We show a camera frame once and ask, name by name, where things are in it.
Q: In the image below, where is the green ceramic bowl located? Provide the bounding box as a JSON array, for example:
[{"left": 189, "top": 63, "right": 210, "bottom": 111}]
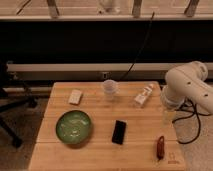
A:
[{"left": 55, "top": 110, "right": 92, "bottom": 145}]

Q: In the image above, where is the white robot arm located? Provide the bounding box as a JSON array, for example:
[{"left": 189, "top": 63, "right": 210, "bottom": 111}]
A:
[{"left": 160, "top": 61, "right": 213, "bottom": 125}]

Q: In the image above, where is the black robot cable on floor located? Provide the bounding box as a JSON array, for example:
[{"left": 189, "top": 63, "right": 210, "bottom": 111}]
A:
[{"left": 172, "top": 99, "right": 212, "bottom": 145}]

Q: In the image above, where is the black office chair base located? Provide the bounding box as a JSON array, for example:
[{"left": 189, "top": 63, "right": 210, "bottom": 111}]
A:
[{"left": 0, "top": 61, "right": 38, "bottom": 149}]

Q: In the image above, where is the clear plastic cup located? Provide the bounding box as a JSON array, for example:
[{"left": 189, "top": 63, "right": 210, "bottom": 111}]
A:
[{"left": 101, "top": 79, "right": 118, "bottom": 100}]

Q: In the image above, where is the white baseboard heater rail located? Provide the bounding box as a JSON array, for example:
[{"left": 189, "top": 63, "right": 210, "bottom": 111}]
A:
[{"left": 6, "top": 62, "right": 213, "bottom": 82}]

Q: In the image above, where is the black smartphone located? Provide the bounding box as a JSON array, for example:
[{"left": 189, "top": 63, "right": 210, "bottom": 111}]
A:
[{"left": 112, "top": 120, "right": 127, "bottom": 145}]

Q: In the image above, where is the white tube with orange cap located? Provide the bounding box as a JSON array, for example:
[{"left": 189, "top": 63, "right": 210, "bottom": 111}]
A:
[{"left": 134, "top": 84, "right": 154, "bottom": 106}]

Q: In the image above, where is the red-brown pocket knife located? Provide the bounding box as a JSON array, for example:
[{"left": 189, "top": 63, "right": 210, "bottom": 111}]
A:
[{"left": 157, "top": 136, "right": 165, "bottom": 160}]

